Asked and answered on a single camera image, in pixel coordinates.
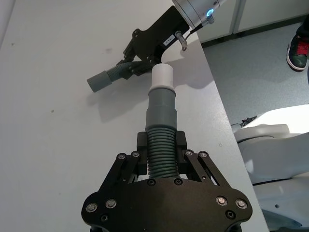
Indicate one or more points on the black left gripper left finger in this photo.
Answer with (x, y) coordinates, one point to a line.
(142, 145)

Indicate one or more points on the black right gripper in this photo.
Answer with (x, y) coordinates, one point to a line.
(157, 36)

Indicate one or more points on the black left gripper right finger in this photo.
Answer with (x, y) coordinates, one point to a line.
(181, 145)

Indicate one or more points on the white plastic tube connector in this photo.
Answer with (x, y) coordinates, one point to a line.
(162, 76)

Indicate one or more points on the white robot body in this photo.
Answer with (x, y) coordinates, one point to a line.
(275, 164)

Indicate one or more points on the white cabinet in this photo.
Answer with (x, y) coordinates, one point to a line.
(268, 14)

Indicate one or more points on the person's foot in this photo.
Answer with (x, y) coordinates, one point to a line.
(298, 47)

